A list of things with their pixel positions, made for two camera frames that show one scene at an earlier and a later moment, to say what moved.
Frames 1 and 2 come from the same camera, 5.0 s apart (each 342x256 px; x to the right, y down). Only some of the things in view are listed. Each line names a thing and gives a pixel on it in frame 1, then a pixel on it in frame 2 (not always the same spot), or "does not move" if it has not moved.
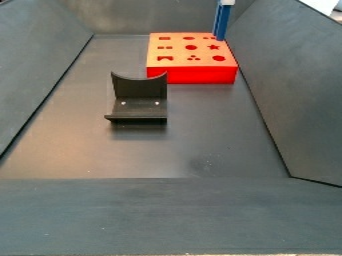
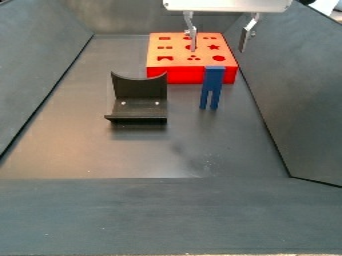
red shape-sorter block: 191,57 does not move
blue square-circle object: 222,21 → 213,86
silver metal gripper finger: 229,2 → 190,6
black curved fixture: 139,100 does not move
